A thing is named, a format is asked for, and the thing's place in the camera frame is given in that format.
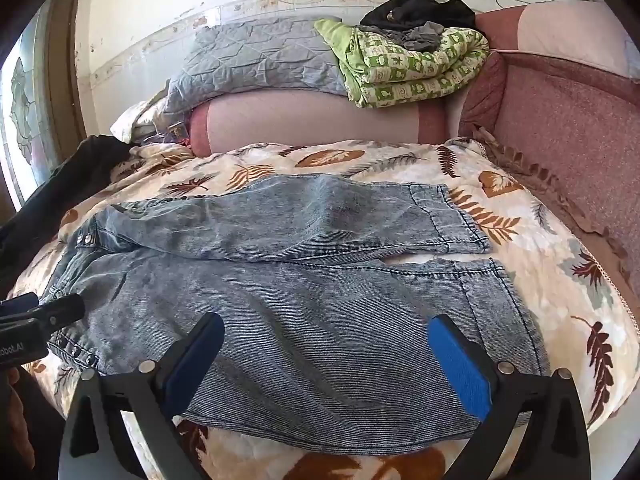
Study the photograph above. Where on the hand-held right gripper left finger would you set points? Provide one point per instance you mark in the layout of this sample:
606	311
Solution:
195	360

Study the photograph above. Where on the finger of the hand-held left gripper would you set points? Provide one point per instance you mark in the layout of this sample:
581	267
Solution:
65	310

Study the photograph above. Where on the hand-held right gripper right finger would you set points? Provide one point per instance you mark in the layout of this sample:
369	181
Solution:
460	370

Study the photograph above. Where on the blue denim pants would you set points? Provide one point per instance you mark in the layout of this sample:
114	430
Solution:
300	310

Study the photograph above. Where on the person's left hand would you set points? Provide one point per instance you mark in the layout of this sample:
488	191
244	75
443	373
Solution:
9	400

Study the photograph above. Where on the black jacket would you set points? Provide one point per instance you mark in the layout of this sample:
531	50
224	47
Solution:
85	160

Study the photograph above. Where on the white cloth pile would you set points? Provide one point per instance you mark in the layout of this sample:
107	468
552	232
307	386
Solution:
145	120

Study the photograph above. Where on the purple printed cloth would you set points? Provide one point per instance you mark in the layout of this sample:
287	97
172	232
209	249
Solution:
177	132

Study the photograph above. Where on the leaf print fleece blanket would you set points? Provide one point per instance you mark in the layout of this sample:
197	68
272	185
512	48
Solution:
350	160

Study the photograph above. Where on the pink bolster cushion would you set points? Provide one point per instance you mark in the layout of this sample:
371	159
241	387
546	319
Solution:
300	120

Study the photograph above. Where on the green patterned blanket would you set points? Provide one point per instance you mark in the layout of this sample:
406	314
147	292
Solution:
400	75

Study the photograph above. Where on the grey quilted pillow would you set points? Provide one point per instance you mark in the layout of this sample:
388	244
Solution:
250	55

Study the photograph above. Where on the grey garment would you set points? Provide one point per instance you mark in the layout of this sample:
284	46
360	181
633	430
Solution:
420	37

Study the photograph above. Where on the pink and white cushion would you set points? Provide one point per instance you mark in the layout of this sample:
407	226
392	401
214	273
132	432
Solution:
560	30

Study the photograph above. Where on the black clothes pile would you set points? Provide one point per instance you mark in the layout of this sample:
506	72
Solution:
420	10

